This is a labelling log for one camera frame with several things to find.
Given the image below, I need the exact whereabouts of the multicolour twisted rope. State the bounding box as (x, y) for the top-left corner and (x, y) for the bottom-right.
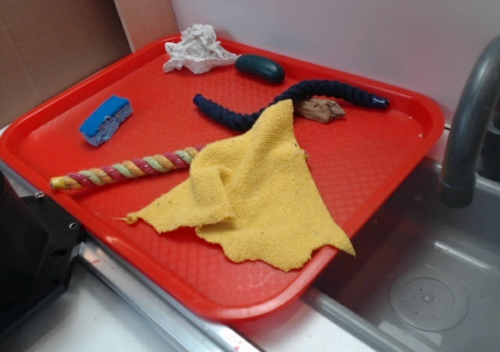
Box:
(49, 145), (205, 192)

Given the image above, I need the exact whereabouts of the brown wood piece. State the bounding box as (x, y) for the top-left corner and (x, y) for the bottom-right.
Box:
(294, 98), (346, 124)

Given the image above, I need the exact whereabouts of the dark green oval soap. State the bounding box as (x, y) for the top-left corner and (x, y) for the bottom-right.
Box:
(234, 54), (285, 84)

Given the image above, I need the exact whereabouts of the yellow microfiber cloth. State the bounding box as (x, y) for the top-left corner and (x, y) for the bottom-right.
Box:
(124, 100), (355, 272)

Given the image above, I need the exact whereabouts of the blue sponge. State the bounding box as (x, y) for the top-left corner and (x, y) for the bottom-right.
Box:
(79, 95), (133, 147)

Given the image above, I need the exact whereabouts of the brown cardboard panel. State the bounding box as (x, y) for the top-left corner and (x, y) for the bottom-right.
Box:
(1, 0), (130, 126)

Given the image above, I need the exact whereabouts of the grey sink faucet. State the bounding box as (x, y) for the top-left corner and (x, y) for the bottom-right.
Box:
(439, 37), (499, 208)

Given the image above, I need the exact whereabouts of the crumpled white paper towel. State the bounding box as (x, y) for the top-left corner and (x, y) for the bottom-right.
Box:
(163, 23), (240, 75)

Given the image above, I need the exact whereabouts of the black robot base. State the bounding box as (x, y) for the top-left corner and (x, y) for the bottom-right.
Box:
(1, 175), (84, 337)

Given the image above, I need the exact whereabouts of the dark navy twisted rope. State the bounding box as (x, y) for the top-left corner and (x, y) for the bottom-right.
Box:
(192, 79), (391, 133)

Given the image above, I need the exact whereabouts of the red plastic tray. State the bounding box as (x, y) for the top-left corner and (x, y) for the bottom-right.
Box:
(1, 40), (445, 322)

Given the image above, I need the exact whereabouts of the grey plastic sink basin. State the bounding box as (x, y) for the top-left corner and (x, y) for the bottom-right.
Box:
(303, 160), (499, 351)

